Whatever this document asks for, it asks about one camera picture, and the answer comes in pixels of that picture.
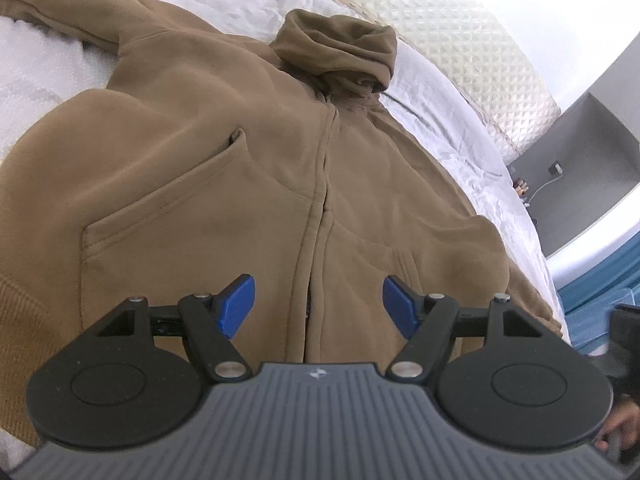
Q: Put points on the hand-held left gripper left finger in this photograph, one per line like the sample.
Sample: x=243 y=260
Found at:
x=237 y=305

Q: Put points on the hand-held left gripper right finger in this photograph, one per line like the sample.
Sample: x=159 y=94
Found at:
x=397 y=305

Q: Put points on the brown zip hoodie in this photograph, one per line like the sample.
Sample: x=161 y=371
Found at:
x=450 y=135
x=200 y=160

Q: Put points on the person's right hand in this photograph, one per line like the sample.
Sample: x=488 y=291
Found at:
x=622 y=425

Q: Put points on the blue cloth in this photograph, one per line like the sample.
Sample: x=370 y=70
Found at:
x=590 y=290

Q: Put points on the small bottles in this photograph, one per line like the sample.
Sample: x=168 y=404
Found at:
x=521 y=187

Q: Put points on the white charger plug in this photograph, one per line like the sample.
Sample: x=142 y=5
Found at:
x=553 y=167

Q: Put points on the grey bedside cabinet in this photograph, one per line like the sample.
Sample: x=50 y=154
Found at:
x=590 y=135

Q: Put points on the cream quilted headboard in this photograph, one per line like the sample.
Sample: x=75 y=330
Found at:
x=450 y=20

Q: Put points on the white textured blanket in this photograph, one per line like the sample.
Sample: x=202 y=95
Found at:
x=30 y=85

